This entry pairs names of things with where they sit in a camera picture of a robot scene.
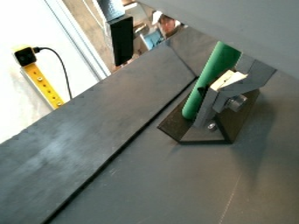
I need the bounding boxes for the yellow bracket with black camera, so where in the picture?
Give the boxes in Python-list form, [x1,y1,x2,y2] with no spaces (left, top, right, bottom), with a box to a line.
[13,45,63,109]

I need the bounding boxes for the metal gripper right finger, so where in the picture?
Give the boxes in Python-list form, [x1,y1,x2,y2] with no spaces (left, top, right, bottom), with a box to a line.
[193,54,276,128]

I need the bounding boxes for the black curved fixture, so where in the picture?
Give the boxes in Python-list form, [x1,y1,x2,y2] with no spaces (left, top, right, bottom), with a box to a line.
[157,90,258,144]

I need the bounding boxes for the green oval cylinder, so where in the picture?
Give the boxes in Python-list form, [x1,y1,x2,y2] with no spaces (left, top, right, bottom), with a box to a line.
[181,41,240,120]

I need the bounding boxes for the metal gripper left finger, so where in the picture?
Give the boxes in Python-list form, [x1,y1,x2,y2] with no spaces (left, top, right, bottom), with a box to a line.
[97,0,133,66]

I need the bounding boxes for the person in background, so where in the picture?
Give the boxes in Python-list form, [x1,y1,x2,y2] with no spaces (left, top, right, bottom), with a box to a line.
[141,14,185,50]

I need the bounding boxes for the black wall cable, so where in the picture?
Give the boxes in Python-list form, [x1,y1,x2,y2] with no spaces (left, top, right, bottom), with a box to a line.
[31,46,74,101]

